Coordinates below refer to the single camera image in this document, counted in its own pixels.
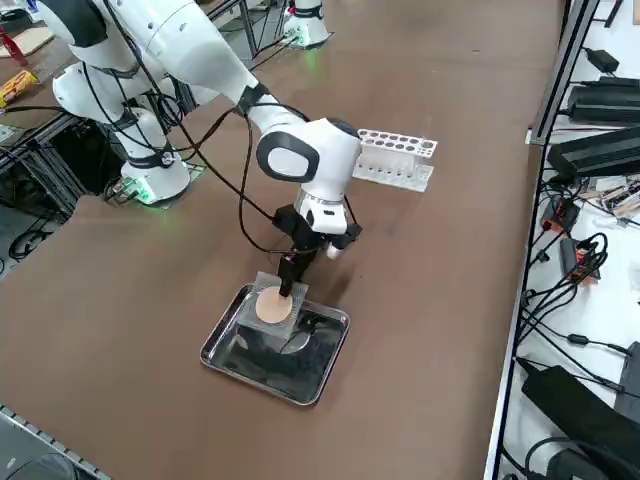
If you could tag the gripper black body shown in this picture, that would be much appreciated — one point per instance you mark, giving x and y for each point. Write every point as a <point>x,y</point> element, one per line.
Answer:
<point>320,240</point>

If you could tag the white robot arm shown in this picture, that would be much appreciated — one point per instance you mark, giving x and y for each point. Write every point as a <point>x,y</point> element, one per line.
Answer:
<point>200,50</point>
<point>307,20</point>

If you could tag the stainless steel tray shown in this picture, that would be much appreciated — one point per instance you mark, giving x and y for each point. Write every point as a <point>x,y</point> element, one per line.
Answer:
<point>320,360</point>

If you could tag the white test tube rack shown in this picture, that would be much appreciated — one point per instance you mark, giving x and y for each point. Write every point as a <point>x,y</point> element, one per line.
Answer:
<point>424,180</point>

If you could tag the black orange connector box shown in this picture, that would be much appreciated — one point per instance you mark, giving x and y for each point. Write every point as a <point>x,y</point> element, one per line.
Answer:
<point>562,212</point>

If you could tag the black adapter with orange clip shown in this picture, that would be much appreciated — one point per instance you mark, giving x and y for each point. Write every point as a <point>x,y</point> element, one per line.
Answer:
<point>570,255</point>

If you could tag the large black adapter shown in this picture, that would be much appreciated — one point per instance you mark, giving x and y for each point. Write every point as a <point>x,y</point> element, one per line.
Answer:
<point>560,395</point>

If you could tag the dark ribbed power supply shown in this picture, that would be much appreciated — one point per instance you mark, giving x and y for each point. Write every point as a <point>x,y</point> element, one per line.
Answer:
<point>595,152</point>

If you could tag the black power brick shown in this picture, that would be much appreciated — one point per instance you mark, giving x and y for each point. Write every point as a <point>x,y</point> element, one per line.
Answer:
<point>605,102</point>

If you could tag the yellow red snack packet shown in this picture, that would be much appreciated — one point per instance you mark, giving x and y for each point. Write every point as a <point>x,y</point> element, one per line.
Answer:
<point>17,85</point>

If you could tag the small black adapter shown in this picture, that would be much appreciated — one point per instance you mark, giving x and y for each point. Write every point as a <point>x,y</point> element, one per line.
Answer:
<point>602,59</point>

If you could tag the brown mat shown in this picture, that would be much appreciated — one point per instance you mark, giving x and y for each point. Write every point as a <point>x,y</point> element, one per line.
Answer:
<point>30,40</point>

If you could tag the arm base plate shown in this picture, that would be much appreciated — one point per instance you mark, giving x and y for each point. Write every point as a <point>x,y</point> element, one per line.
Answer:
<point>195,172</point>

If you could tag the black metal frame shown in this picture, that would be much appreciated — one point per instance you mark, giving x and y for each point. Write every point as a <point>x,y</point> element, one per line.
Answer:
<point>50,165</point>

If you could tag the ribbed grey table rail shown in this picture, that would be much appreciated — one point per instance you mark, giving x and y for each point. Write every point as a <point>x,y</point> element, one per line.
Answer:
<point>50,442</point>

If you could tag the aluminium frame rail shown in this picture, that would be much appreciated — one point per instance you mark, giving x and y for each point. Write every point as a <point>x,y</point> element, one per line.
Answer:
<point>562,75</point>

